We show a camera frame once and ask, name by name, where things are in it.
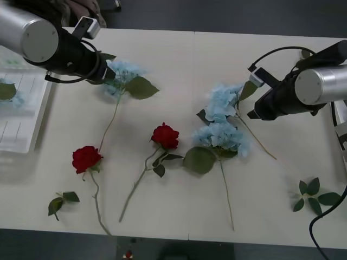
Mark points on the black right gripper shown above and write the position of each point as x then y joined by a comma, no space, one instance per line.
268,105

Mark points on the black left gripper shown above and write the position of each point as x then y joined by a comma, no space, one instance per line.
92,65

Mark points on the red rose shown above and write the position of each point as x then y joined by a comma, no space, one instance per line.
165,136
85,158

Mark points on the silver and black right arm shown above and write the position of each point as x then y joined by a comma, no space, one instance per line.
320,84

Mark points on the person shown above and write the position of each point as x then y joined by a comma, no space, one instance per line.
78,8

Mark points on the green loose leaf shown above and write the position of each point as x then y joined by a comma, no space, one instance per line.
305,54

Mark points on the shallow white box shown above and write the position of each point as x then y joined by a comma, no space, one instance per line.
27,122

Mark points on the green five-leaf twig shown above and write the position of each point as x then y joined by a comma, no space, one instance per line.
329,198

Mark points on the green two-leaf twig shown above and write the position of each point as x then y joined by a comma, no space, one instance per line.
71,196

